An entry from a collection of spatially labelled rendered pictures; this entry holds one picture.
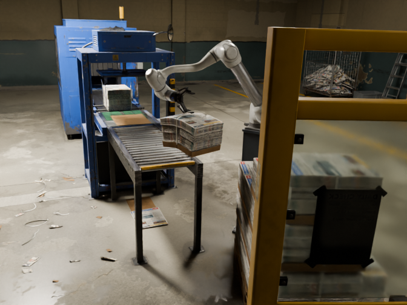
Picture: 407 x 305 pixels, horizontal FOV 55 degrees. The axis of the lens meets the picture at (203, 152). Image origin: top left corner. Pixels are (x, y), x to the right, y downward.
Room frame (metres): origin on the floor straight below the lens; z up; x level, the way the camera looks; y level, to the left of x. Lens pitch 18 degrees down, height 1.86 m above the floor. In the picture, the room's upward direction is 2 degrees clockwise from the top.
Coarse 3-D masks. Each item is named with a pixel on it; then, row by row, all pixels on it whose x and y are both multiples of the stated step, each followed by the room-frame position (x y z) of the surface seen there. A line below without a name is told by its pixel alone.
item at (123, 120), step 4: (112, 116) 4.38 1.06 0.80; (116, 116) 4.39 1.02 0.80; (120, 116) 4.39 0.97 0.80; (124, 116) 4.40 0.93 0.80; (128, 116) 4.40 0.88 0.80; (132, 116) 4.41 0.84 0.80; (136, 116) 4.41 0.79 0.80; (140, 116) 4.42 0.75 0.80; (144, 116) 4.42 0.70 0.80; (116, 120) 4.19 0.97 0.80; (120, 120) 4.19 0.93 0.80; (124, 120) 4.20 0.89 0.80; (128, 120) 4.20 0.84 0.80; (132, 120) 4.21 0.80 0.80; (136, 120) 4.21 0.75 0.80; (140, 120) 4.22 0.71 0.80; (144, 120) 4.22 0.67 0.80; (148, 120) 4.23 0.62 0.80; (116, 124) 4.02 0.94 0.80; (120, 124) 4.03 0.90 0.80; (124, 124) 4.04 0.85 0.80; (128, 124) 4.04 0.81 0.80; (132, 124) 4.05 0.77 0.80
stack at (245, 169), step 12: (240, 168) 2.76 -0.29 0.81; (252, 168) 2.73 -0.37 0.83; (240, 180) 2.73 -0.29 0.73; (240, 204) 2.69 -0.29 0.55; (252, 204) 2.25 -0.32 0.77; (240, 216) 2.66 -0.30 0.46; (252, 216) 2.21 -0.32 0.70; (240, 240) 2.59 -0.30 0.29; (240, 252) 2.53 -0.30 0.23; (240, 276) 2.53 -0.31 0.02
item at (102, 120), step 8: (104, 112) 4.59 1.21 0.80; (112, 112) 4.60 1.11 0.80; (120, 112) 4.63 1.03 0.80; (128, 112) 4.63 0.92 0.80; (136, 112) 4.64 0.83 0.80; (144, 112) 4.67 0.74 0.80; (96, 120) 4.34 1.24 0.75; (104, 120) 4.19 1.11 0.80; (112, 120) 4.18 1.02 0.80; (152, 120) 4.24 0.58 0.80; (104, 128) 3.92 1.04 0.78
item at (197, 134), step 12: (180, 120) 2.70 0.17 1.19; (192, 120) 2.72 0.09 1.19; (204, 120) 2.75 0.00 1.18; (216, 120) 2.79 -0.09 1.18; (180, 132) 2.70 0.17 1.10; (192, 132) 2.60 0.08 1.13; (204, 132) 2.66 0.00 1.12; (216, 132) 2.74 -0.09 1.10; (180, 144) 2.70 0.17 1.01; (192, 144) 2.61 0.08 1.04; (204, 144) 2.67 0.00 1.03; (216, 144) 2.75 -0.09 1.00
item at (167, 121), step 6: (180, 114) 2.97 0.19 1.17; (186, 114) 2.93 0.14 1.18; (192, 114) 2.91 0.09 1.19; (162, 120) 2.85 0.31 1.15; (168, 120) 2.80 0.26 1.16; (162, 126) 2.86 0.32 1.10; (168, 126) 2.81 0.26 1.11; (162, 132) 2.86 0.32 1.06; (168, 132) 2.80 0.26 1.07; (168, 138) 2.81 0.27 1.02; (174, 138) 2.76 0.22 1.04
